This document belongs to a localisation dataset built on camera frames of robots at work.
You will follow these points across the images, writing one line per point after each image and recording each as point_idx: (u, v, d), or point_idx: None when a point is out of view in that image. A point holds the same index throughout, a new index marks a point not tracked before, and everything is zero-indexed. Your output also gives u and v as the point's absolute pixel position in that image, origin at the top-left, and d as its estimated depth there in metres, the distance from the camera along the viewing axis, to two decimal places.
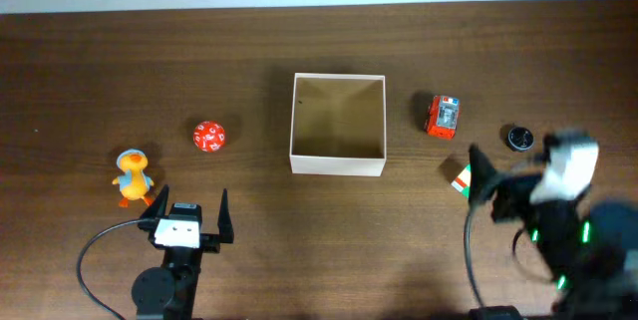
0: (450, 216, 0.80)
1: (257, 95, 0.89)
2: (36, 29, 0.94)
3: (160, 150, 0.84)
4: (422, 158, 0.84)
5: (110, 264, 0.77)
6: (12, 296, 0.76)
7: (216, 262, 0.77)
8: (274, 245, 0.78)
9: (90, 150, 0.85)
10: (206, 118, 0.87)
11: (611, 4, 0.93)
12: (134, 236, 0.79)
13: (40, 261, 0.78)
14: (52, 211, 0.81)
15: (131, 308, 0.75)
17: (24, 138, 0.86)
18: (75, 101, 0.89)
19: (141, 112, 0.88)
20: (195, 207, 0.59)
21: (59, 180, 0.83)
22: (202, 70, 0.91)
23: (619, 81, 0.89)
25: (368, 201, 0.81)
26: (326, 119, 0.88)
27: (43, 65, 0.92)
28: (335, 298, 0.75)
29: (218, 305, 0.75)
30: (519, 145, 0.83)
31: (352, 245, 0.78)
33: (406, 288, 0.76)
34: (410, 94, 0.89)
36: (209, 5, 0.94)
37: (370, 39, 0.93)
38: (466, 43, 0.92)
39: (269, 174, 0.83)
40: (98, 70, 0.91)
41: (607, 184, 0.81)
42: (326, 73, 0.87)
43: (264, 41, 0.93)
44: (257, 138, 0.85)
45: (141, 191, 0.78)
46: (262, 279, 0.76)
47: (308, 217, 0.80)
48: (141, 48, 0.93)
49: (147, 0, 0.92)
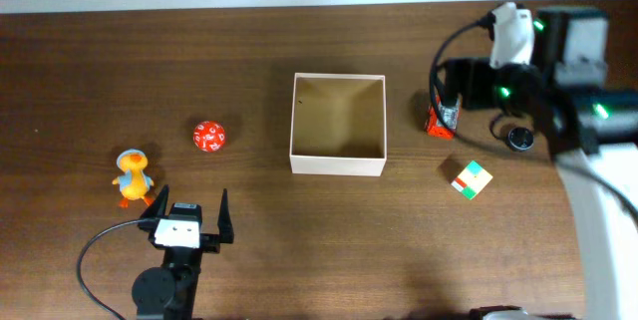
0: (450, 216, 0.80)
1: (257, 95, 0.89)
2: (35, 29, 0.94)
3: (159, 150, 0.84)
4: (422, 158, 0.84)
5: (110, 264, 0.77)
6: (13, 296, 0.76)
7: (216, 262, 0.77)
8: (274, 245, 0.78)
9: (90, 150, 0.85)
10: (205, 118, 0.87)
11: (610, 4, 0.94)
12: (134, 237, 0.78)
13: (40, 261, 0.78)
14: (52, 212, 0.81)
15: (131, 308, 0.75)
17: (23, 138, 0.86)
18: (74, 100, 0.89)
19: (141, 112, 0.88)
20: (195, 207, 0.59)
21: (59, 180, 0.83)
22: (202, 70, 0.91)
23: (618, 80, 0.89)
25: (368, 201, 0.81)
26: (326, 119, 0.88)
27: (43, 65, 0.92)
28: (335, 298, 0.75)
29: (218, 305, 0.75)
30: (518, 145, 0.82)
31: (352, 245, 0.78)
33: (406, 288, 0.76)
34: (409, 94, 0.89)
36: (209, 5, 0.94)
37: (370, 38, 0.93)
38: (467, 43, 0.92)
39: (269, 174, 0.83)
40: (98, 70, 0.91)
41: None
42: (326, 73, 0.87)
43: (264, 41, 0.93)
44: (257, 138, 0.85)
45: (141, 191, 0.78)
46: (262, 278, 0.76)
47: (308, 217, 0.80)
48: (141, 48, 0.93)
49: (147, 0, 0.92)
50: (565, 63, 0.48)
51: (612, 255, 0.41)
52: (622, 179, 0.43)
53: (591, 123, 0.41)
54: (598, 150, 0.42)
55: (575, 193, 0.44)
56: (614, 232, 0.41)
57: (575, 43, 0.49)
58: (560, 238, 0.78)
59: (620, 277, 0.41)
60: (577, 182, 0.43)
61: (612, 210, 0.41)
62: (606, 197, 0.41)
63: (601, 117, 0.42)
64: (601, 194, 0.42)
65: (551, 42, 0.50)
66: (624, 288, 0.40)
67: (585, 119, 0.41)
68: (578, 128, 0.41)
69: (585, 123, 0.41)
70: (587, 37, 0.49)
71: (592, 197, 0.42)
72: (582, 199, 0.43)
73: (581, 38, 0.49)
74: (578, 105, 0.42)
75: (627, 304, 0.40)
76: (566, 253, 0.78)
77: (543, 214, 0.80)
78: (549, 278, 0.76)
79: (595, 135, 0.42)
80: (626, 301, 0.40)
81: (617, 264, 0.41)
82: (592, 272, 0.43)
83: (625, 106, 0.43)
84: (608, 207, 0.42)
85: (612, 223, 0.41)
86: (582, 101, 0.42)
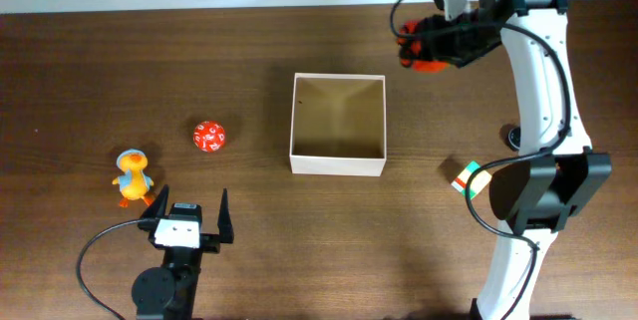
0: (450, 216, 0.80)
1: (258, 95, 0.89)
2: (36, 29, 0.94)
3: (160, 150, 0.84)
4: (421, 158, 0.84)
5: (111, 264, 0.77)
6: (12, 297, 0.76)
7: (216, 262, 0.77)
8: (274, 245, 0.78)
9: (90, 150, 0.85)
10: (205, 118, 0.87)
11: (609, 5, 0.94)
12: (134, 237, 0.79)
13: (40, 262, 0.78)
14: (52, 212, 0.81)
15: (131, 308, 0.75)
17: (23, 138, 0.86)
18: (74, 99, 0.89)
19: (140, 111, 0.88)
20: (195, 207, 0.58)
21: (59, 179, 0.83)
22: (201, 70, 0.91)
23: (619, 81, 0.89)
25: (369, 201, 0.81)
26: (327, 118, 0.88)
27: (42, 65, 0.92)
28: (334, 298, 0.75)
29: (219, 304, 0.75)
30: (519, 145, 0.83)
31: (352, 245, 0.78)
33: (406, 288, 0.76)
34: (410, 95, 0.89)
36: (209, 4, 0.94)
37: (369, 39, 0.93)
38: None
39: (269, 174, 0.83)
40: (98, 69, 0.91)
41: (606, 185, 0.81)
42: (326, 73, 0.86)
43: (263, 40, 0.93)
44: (257, 139, 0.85)
45: (141, 191, 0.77)
46: (262, 279, 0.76)
47: (308, 217, 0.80)
48: (140, 47, 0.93)
49: (144, 0, 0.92)
50: None
51: (532, 82, 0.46)
52: (546, 29, 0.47)
53: (521, 1, 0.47)
54: (527, 13, 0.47)
55: (509, 50, 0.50)
56: (534, 60, 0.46)
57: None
58: (560, 238, 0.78)
59: (538, 99, 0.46)
60: (510, 33, 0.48)
61: (534, 49, 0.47)
62: (527, 40, 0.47)
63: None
64: (528, 41, 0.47)
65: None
66: (540, 107, 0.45)
67: None
68: (512, 10, 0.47)
69: None
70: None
71: (519, 42, 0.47)
72: (513, 50, 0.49)
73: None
74: None
75: (545, 121, 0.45)
76: (566, 254, 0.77)
77: None
78: (549, 278, 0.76)
79: (526, 8, 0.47)
80: (543, 118, 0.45)
81: (536, 91, 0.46)
82: (522, 107, 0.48)
83: None
84: (531, 51, 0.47)
85: (533, 58, 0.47)
86: None
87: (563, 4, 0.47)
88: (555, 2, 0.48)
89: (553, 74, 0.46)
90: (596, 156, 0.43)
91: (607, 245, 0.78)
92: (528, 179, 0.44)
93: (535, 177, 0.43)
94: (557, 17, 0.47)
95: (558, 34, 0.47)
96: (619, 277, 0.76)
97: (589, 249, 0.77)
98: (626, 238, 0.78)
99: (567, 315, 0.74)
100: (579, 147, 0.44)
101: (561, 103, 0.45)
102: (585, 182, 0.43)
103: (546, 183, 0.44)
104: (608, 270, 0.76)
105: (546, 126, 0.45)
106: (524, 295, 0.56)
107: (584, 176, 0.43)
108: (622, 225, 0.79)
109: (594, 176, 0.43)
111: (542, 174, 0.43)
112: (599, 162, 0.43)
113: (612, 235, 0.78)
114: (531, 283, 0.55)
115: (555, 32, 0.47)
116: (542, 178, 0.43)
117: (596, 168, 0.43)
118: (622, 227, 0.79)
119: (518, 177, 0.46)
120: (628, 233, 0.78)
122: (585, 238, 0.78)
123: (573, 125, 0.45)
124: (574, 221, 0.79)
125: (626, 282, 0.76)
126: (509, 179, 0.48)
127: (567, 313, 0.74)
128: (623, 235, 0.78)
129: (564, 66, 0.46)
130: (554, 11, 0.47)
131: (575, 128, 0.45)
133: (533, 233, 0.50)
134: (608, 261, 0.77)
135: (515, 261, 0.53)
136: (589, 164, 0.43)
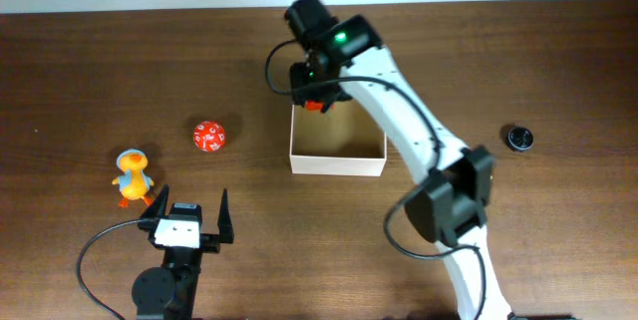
0: None
1: (257, 96, 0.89)
2: (36, 29, 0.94)
3: (159, 151, 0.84)
4: None
5: (110, 264, 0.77)
6: (12, 296, 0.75)
7: (216, 262, 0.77)
8: (273, 244, 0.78)
9: (89, 149, 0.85)
10: (205, 118, 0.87)
11: (608, 5, 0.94)
12: (134, 237, 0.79)
13: (41, 261, 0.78)
14: (53, 211, 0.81)
15: (131, 308, 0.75)
17: (23, 138, 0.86)
18: (73, 99, 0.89)
19: (139, 111, 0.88)
20: (195, 207, 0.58)
21: (59, 179, 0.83)
22: (201, 70, 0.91)
23: (617, 81, 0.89)
25: (368, 201, 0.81)
26: (325, 118, 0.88)
27: (43, 64, 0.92)
28: (334, 298, 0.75)
29: (219, 305, 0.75)
30: (519, 145, 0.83)
31: (352, 245, 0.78)
33: (405, 288, 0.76)
34: None
36: (209, 4, 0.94)
37: None
38: (465, 44, 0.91)
39: (269, 174, 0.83)
40: (98, 69, 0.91)
41: (605, 184, 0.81)
42: None
43: (263, 40, 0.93)
44: (257, 139, 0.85)
45: (141, 191, 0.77)
46: (262, 279, 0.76)
47: (308, 217, 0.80)
48: (140, 47, 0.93)
49: None
50: (310, 42, 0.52)
51: (390, 120, 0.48)
52: (377, 67, 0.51)
53: (346, 57, 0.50)
54: (354, 64, 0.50)
55: (361, 99, 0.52)
56: (383, 99, 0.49)
57: (311, 15, 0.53)
58: (560, 238, 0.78)
59: (402, 130, 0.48)
60: (351, 85, 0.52)
61: (378, 89, 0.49)
62: (366, 86, 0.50)
63: (351, 48, 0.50)
64: (368, 84, 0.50)
65: (297, 25, 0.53)
66: (408, 136, 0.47)
67: (341, 56, 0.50)
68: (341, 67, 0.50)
69: (343, 59, 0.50)
70: (320, 9, 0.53)
71: (362, 90, 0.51)
72: (363, 98, 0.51)
73: (316, 17, 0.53)
74: (333, 48, 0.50)
75: (417, 145, 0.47)
76: (565, 253, 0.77)
77: (541, 215, 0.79)
78: (550, 278, 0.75)
79: (352, 62, 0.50)
80: (416, 143, 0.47)
81: (397, 125, 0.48)
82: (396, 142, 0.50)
83: (359, 31, 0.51)
84: (375, 93, 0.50)
85: (380, 97, 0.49)
86: (333, 48, 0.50)
87: (377, 40, 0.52)
88: (372, 40, 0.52)
89: (404, 102, 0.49)
90: (474, 151, 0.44)
91: (606, 245, 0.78)
92: (434, 203, 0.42)
93: (439, 198, 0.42)
94: (379, 52, 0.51)
95: (386, 66, 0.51)
96: (618, 277, 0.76)
97: (588, 249, 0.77)
98: (625, 238, 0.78)
99: (567, 315, 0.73)
100: (458, 152, 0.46)
101: (422, 126, 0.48)
102: (478, 177, 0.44)
103: (449, 199, 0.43)
104: (607, 270, 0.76)
105: (421, 150, 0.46)
106: (491, 293, 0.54)
107: (475, 174, 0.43)
108: (621, 225, 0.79)
109: (483, 169, 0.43)
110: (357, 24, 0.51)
111: (442, 193, 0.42)
112: (479, 156, 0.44)
113: (611, 235, 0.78)
114: (491, 277, 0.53)
115: (384, 65, 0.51)
116: (444, 195, 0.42)
117: (481, 161, 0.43)
118: (621, 227, 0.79)
119: (423, 202, 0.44)
120: (627, 233, 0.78)
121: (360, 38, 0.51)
122: (585, 238, 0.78)
123: (442, 137, 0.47)
124: (573, 221, 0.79)
125: (625, 282, 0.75)
126: (418, 206, 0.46)
127: (567, 312, 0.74)
128: (622, 235, 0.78)
129: (408, 91, 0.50)
130: (374, 49, 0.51)
131: (444, 136, 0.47)
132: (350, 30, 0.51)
133: (468, 238, 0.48)
134: (607, 261, 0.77)
135: (467, 272, 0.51)
136: (474, 162, 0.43)
